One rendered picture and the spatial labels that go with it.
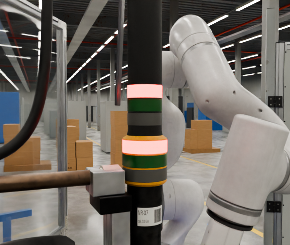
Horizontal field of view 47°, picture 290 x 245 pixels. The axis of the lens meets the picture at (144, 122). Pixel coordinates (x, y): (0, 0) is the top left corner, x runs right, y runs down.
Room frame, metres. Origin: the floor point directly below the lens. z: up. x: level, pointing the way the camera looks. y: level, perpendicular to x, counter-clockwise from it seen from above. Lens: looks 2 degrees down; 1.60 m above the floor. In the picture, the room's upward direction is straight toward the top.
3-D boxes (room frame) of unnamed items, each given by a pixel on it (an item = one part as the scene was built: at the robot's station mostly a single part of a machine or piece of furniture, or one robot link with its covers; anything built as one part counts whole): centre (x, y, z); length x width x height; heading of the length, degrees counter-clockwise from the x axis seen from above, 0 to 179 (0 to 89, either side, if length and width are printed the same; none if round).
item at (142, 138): (0.32, 0.00, 1.55); 0.04 x 0.04 x 0.05
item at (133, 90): (0.32, 0.00, 1.62); 0.03 x 0.03 x 0.01
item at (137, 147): (0.32, 0.00, 1.57); 0.04 x 0.04 x 0.01
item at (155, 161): (0.32, 0.00, 1.55); 0.04 x 0.04 x 0.01
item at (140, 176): (0.32, 0.00, 1.54); 0.04 x 0.04 x 0.01
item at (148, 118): (0.32, 0.00, 1.59); 0.03 x 0.03 x 0.01
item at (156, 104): (0.32, 0.00, 1.60); 0.03 x 0.03 x 0.01
